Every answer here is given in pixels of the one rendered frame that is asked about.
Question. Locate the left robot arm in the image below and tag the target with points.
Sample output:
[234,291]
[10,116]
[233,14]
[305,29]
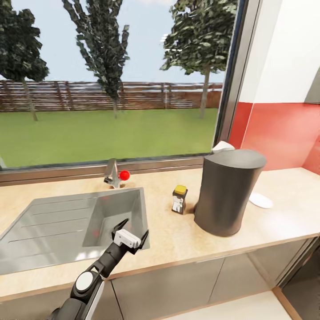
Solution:
[89,285]

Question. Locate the bottle of coffee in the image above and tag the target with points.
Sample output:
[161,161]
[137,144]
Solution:
[179,195]

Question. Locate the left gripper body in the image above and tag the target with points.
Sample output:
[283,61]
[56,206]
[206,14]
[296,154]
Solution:
[116,251]

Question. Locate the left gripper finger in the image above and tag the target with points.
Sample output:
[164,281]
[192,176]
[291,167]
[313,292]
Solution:
[120,225]
[143,238]

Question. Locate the saucer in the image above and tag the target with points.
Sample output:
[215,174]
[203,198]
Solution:
[260,200]

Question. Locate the drop in sink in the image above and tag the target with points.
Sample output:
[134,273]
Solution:
[72,228]

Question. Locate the paper coffee filter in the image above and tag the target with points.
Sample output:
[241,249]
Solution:
[222,147]

